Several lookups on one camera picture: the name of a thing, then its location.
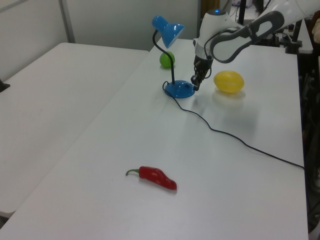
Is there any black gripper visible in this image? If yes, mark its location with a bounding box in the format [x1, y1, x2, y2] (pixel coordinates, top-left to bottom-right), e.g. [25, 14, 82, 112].
[190, 55, 214, 92]

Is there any black tripod stand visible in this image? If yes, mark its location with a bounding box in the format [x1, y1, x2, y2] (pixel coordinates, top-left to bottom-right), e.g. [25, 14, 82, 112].
[284, 19, 314, 55]

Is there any yellow lemon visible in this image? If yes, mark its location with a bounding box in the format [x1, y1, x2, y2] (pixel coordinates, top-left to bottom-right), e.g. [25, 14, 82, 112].
[213, 70, 245, 95]

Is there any green ball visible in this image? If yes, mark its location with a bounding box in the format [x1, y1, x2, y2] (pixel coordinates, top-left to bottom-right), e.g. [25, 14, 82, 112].
[159, 51, 176, 69]

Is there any thin dark lamp cable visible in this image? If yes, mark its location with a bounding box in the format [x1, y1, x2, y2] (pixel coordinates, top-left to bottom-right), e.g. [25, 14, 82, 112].
[162, 80, 306, 171]

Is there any dark equipment rack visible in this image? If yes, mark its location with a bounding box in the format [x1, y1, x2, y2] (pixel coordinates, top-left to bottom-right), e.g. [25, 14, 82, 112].
[297, 49, 320, 235]

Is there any grey wall partition strip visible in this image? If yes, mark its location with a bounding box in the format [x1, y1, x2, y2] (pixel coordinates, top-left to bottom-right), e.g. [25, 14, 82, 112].
[59, 0, 76, 45]

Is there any blue desk lamp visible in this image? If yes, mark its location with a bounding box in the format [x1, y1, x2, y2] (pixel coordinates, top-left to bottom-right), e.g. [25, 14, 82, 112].
[151, 15, 197, 99]

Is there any red chili pepper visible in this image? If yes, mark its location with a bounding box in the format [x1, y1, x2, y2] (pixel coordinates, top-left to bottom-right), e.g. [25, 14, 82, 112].
[125, 165, 178, 191]

